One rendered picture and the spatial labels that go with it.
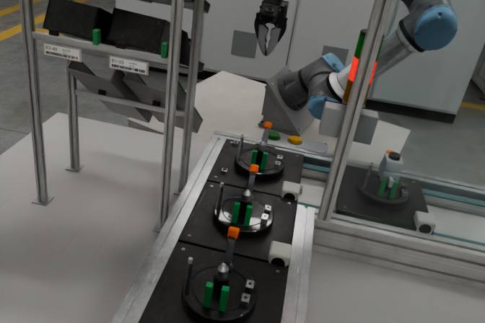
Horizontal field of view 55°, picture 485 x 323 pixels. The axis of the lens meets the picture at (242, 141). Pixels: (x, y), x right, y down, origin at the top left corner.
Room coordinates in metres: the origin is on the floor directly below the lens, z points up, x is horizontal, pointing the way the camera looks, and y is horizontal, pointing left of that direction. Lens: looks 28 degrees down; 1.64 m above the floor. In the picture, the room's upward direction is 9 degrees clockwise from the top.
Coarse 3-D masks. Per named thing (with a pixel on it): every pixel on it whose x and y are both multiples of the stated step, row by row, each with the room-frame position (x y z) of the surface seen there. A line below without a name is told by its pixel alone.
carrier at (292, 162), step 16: (224, 144) 1.21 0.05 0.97; (240, 144) 1.09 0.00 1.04; (224, 160) 1.12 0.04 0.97; (240, 160) 1.10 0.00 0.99; (256, 160) 1.11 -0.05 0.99; (272, 160) 1.12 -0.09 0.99; (288, 160) 1.17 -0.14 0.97; (224, 176) 1.04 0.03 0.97; (240, 176) 1.05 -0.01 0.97; (256, 176) 1.05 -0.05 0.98; (272, 176) 1.06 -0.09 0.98; (288, 176) 1.09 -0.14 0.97; (272, 192) 1.00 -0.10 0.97; (288, 192) 0.99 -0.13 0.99
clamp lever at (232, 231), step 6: (234, 228) 0.71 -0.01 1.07; (228, 234) 0.70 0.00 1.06; (234, 234) 0.70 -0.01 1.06; (228, 240) 0.68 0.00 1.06; (234, 240) 0.68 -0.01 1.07; (228, 246) 0.69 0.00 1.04; (234, 246) 0.69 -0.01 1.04; (228, 252) 0.69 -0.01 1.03; (228, 258) 0.68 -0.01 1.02; (228, 264) 0.68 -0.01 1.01
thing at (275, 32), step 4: (272, 28) 1.32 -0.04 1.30; (276, 28) 1.31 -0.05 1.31; (272, 32) 1.31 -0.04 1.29; (276, 32) 1.31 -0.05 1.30; (272, 36) 1.31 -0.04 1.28; (276, 36) 1.31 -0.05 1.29; (272, 40) 1.31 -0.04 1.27; (276, 40) 1.31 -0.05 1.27; (268, 44) 1.31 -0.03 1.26; (272, 44) 1.31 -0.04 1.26; (276, 44) 1.31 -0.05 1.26; (268, 48) 1.31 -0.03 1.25; (272, 48) 1.31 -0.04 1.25; (268, 52) 1.31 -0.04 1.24
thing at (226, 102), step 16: (208, 80) 1.97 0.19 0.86; (224, 80) 2.00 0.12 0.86; (240, 80) 2.03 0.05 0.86; (208, 96) 1.80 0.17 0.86; (224, 96) 1.82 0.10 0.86; (240, 96) 1.85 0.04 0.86; (256, 96) 1.88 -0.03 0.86; (208, 112) 1.64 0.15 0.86; (224, 112) 1.66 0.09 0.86; (240, 112) 1.68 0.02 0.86; (256, 112) 1.71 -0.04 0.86; (144, 128) 1.46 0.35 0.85; (160, 128) 1.45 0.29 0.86; (176, 128) 1.47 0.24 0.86; (208, 128) 1.51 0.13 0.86; (224, 128) 1.53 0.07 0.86; (240, 128) 1.55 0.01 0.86; (256, 128) 1.57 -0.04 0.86
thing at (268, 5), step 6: (264, 0) 1.27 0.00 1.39; (270, 0) 1.27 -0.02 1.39; (276, 0) 1.28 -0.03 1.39; (264, 6) 1.25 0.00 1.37; (270, 6) 1.25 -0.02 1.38; (276, 6) 1.25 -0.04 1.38; (264, 12) 1.23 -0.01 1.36; (270, 12) 1.23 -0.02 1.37; (276, 12) 1.24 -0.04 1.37; (264, 18) 1.23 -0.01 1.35; (270, 18) 1.23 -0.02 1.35
